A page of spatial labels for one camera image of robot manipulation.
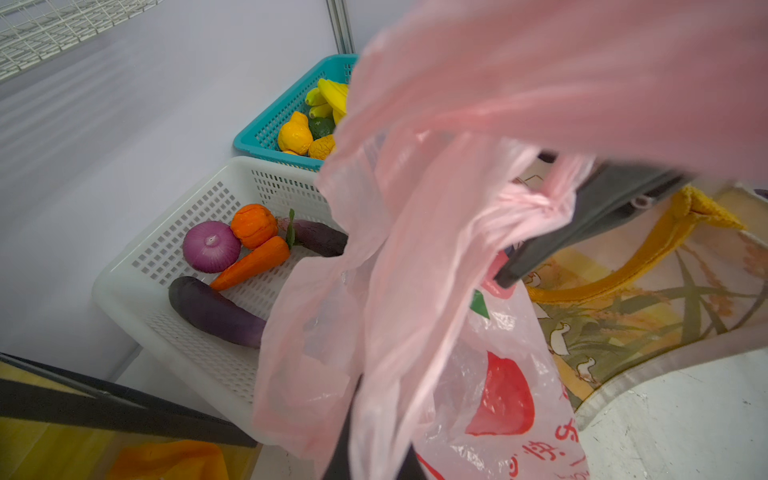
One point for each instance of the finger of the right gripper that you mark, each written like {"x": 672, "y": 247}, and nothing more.
{"x": 611, "y": 196}

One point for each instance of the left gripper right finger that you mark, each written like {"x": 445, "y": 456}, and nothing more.
{"x": 411, "y": 468}

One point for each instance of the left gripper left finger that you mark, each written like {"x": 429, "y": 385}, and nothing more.
{"x": 339, "y": 466}

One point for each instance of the white canvas tote bag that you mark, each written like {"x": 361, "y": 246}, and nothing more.
{"x": 683, "y": 285}

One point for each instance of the pink plastic grocery bag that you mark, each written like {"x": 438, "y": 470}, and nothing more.
{"x": 471, "y": 127}

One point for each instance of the orange snack bag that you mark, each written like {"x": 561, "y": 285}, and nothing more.
{"x": 175, "y": 460}

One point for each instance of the orange carrot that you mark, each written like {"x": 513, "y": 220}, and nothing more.
{"x": 271, "y": 254}

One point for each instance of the small dark eggplant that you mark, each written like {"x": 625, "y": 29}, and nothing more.
{"x": 315, "y": 236}

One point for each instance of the purple onion top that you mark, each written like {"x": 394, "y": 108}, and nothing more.
{"x": 211, "y": 247}

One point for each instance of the small orange vegetable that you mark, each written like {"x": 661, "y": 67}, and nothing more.
{"x": 253, "y": 225}

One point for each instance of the white plastic vegetable basket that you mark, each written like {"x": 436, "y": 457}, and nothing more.
{"x": 133, "y": 289}

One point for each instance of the wooden two-tier shelf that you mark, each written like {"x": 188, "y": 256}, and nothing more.
{"x": 56, "y": 424}

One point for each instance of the banana bunch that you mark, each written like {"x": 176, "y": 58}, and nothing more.
{"x": 328, "y": 100}

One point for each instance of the yellow pear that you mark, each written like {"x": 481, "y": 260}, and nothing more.
{"x": 295, "y": 136}

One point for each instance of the teal plastic fruit basket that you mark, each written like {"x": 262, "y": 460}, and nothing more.
{"x": 259, "y": 138}

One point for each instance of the white wire wall basket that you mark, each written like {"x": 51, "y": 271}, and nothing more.
{"x": 35, "y": 31}

